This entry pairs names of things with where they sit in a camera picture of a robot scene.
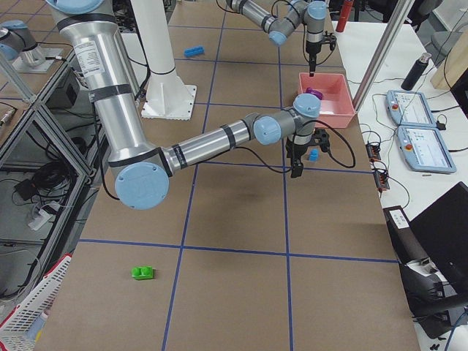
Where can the black laptop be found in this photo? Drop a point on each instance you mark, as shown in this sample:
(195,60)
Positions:
(441,229)

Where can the long blue toy block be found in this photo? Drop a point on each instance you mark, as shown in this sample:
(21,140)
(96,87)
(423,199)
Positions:
(194,51)

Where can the green toy block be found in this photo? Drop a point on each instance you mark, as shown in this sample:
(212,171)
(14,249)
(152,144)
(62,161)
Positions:
(142,273)

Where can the aluminium frame post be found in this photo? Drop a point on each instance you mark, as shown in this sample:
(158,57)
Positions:
(389,35)

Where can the usb hub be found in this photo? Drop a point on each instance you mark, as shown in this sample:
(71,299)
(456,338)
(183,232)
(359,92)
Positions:
(373,152)
(381,181)

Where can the lower teach pendant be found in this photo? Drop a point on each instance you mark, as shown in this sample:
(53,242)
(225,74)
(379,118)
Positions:
(424,150)

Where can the small blue toy block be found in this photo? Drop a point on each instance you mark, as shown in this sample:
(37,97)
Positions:
(313,155)

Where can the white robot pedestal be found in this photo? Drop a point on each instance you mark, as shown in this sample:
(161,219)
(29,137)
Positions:
(167,96)

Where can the lower usb hub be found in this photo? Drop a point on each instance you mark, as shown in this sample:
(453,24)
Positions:
(381,181)

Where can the teach pendant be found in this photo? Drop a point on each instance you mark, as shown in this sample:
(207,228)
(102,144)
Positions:
(409,108)
(424,150)

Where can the upper usb hub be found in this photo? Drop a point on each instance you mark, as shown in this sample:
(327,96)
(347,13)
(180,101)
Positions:
(373,152)

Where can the red bottle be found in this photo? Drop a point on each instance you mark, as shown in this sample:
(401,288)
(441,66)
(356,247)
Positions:
(344,15)

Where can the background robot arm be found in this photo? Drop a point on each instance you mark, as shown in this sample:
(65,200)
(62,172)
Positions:
(18,41)

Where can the pink plastic box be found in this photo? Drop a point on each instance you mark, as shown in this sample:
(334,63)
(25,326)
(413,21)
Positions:
(336,106)

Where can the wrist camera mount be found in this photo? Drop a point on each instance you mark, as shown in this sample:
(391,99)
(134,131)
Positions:
(321,138)

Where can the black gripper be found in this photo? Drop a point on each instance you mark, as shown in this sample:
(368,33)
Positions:
(298,153)
(311,49)

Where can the white plastic basket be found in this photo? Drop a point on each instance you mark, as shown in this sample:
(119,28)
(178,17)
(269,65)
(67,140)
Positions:
(23,326)

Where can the purple toy block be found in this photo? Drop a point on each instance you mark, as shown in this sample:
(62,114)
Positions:
(315,92)

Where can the upper teach pendant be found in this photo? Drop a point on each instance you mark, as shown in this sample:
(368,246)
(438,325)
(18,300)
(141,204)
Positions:
(409,108)

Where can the black water bottle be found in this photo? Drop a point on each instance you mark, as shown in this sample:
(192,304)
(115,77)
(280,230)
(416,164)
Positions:
(416,72)

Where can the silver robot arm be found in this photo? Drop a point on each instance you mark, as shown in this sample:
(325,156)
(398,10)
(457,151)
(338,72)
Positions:
(310,15)
(141,169)

